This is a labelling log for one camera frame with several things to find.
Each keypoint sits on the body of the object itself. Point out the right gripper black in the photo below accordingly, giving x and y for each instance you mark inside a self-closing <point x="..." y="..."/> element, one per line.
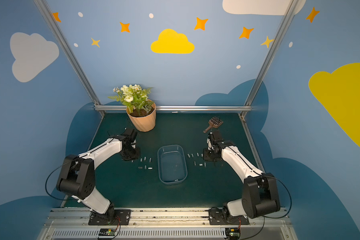
<point x="211" y="154"/>

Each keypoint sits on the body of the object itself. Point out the controller board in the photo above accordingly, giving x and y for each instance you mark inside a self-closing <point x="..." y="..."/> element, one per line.
<point x="232" y="233"/>
<point x="107" y="233"/>

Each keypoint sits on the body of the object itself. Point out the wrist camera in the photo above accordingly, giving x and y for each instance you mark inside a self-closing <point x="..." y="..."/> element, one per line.
<point x="131" y="135"/>
<point x="214" y="138"/>

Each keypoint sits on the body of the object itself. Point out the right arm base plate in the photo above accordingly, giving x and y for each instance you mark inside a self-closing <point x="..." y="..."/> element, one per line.
<point x="219" y="216"/>

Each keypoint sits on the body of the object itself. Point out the small brown slotted scoop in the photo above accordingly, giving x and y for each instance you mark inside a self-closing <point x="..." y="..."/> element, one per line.
<point x="214" y="122"/>

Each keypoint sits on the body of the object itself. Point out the white flowers green plant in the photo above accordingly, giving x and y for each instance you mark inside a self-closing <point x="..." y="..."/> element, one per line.
<point x="135" y="98"/>

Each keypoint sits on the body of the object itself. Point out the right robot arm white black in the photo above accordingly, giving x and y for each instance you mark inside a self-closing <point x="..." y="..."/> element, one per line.
<point x="260" y="194"/>

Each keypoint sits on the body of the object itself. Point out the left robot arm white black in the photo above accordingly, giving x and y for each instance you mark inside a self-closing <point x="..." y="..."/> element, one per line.
<point x="77" y="176"/>

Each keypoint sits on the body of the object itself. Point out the aluminium front rail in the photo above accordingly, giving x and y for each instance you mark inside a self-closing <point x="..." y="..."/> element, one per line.
<point x="163" y="224"/>

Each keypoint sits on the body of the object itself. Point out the aluminium frame post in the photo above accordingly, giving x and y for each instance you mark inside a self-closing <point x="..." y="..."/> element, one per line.
<point x="47" y="14"/>
<point x="279" y="36"/>

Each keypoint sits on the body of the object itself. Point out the clear plastic storage box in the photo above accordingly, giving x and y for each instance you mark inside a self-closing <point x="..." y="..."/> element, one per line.
<point x="172" y="164"/>

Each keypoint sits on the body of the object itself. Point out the aluminium back crossbar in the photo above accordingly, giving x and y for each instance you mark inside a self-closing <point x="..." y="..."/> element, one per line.
<point x="181" y="108"/>

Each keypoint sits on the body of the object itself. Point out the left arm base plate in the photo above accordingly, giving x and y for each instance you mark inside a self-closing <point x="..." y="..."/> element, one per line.
<point x="112" y="218"/>

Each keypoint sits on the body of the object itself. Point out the left aluminium frame post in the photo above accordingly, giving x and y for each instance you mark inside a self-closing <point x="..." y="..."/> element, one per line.
<point x="47" y="14"/>

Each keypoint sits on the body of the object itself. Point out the terracotta flower pot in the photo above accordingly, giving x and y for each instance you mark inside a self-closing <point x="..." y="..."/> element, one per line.
<point x="147" y="123"/>

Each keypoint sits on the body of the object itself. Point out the right aluminium frame post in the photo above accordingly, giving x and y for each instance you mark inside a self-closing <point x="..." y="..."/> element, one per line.
<point x="279" y="36"/>

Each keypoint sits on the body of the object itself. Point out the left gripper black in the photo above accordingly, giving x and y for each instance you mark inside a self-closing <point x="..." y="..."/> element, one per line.
<point x="131" y="153"/>

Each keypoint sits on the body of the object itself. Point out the left controller board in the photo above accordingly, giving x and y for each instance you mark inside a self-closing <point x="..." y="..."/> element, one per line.
<point x="107" y="233"/>

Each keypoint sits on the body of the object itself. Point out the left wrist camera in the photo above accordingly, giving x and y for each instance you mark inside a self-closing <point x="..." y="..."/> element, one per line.
<point x="131" y="135"/>

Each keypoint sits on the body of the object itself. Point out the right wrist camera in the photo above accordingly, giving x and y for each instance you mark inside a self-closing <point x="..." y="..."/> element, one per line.
<point x="214" y="138"/>

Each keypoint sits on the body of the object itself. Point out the right controller board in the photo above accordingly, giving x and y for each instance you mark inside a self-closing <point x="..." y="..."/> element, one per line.
<point x="232" y="233"/>

